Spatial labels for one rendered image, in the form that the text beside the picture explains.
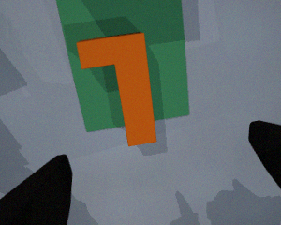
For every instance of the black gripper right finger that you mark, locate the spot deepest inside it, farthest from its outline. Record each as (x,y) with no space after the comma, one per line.
(265,139)

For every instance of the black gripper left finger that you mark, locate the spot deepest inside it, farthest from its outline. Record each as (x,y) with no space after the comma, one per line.
(42,199)

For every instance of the orange l-shaped part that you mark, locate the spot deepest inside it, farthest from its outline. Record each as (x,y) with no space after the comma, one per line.
(127,53)

